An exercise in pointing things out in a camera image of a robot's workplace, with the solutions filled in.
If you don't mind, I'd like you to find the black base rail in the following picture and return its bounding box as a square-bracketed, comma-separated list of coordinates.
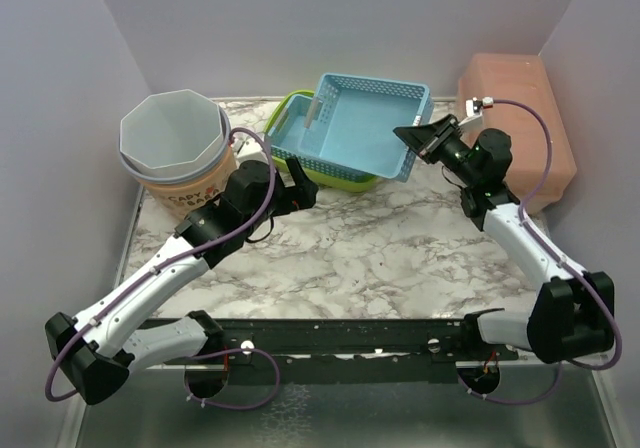
[134, 316, 531, 385]

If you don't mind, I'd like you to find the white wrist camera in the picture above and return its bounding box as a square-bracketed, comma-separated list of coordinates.
[458, 96, 494, 133]
[232, 137, 267, 166]

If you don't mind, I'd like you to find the purple cable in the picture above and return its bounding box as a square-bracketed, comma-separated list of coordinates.
[464, 96, 624, 407]
[44, 126, 282, 411]

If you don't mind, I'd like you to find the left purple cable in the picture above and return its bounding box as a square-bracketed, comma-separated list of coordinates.
[44, 126, 282, 411]

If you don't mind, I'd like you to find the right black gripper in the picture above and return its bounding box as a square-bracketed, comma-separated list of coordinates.
[394, 114, 480, 186]

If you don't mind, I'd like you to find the white octagonal inner bin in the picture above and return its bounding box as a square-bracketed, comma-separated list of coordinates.
[120, 89, 225, 178]

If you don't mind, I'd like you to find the green plastic tray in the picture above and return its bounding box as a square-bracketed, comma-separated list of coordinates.
[263, 89, 380, 194]

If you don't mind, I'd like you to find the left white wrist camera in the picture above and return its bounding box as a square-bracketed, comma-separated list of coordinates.
[232, 137, 267, 166]

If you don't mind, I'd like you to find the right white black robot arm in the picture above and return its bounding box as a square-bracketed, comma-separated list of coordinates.
[394, 115, 615, 363]

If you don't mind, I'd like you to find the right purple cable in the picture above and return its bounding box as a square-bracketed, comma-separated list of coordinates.
[464, 96, 624, 407]

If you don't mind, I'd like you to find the orange capybara bucket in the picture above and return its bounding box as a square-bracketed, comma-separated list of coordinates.
[119, 117, 243, 225]

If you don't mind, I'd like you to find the pink translucent lidded box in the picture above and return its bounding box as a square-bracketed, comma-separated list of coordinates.
[457, 53, 577, 215]

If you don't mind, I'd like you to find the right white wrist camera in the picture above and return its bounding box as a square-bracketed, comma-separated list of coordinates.
[458, 96, 494, 133]

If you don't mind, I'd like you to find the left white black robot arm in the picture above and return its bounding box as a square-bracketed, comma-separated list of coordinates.
[45, 158, 318, 405]

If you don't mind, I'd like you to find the small blue perforated basket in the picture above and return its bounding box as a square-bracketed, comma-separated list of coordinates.
[263, 92, 381, 183]

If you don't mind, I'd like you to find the large blue perforated basket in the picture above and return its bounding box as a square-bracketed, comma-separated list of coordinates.
[298, 73, 434, 182]

